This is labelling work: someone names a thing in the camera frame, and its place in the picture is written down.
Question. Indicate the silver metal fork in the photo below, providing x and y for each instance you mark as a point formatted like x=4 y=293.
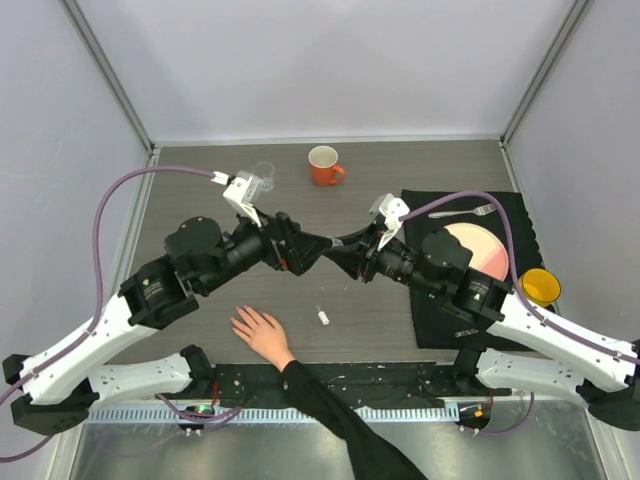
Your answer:
x=480 y=211

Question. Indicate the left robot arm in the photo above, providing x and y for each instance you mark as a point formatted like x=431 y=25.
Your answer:
x=64 y=384

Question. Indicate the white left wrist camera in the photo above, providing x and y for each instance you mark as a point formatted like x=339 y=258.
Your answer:
x=241 y=191

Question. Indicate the black cloth mat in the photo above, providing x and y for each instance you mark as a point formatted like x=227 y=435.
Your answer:
x=434 y=327

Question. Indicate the pink plate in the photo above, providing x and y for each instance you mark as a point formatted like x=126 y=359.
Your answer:
x=489 y=255

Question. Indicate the person's bare hand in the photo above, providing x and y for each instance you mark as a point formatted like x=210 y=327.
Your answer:
x=264 y=335

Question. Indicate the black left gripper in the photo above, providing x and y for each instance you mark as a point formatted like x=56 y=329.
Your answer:
x=300 y=250

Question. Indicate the orange ceramic mug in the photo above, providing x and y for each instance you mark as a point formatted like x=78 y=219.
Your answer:
x=324 y=168

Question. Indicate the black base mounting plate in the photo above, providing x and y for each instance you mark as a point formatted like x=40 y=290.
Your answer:
x=243 y=383

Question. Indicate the black sleeved forearm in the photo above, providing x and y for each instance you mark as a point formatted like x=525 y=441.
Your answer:
x=370 y=455

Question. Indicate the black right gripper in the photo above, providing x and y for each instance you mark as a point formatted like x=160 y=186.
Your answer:
x=354 y=257

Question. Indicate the clear plastic cup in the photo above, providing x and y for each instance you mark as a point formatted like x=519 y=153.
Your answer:
x=264 y=172

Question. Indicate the yellow plastic cup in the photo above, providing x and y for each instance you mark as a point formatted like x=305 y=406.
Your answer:
x=540 y=286

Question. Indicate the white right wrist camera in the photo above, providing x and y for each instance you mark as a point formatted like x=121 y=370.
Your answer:
x=392 y=209

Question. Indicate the slotted cable duct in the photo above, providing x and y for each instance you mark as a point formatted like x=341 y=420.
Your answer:
x=159 y=414

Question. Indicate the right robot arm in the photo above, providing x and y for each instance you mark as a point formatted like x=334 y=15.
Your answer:
x=597 y=372

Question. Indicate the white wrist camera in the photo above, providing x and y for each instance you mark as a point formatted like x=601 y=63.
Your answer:
x=241 y=191
x=392 y=209

